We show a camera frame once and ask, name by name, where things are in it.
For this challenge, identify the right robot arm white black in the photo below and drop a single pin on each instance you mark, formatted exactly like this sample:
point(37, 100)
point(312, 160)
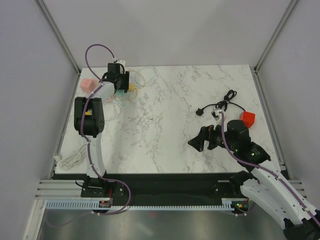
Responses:
point(261, 182)

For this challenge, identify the white slotted cable duct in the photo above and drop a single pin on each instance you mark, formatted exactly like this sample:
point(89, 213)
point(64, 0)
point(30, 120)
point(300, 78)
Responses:
point(154, 204)

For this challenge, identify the teal charger plug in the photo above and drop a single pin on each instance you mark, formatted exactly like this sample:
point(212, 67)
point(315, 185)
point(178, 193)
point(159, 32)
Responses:
point(121, 94)

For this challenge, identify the yellow charger plug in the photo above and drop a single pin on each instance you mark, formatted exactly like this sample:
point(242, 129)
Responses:
point(132, 87)

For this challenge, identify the red cube power socket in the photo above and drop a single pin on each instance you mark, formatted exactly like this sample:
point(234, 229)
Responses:
point(248, 118)

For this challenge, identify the pink cube power socket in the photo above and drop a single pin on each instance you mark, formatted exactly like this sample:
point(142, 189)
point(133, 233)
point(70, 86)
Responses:
point(88, 85)

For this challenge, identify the yellow cube power socket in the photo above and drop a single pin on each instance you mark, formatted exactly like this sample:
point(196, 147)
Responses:
point(88, 113)

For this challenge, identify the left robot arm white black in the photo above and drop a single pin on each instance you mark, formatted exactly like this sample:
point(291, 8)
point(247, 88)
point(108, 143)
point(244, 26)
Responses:
point(89, 119)

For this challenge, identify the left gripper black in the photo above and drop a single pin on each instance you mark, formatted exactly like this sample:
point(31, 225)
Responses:
point(125, 85)

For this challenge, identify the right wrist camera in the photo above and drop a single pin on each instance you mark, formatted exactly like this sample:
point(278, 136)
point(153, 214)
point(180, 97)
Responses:
point(216, 113)

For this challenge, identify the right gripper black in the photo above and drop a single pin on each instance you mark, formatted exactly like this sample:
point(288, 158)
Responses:
point(206, 133)

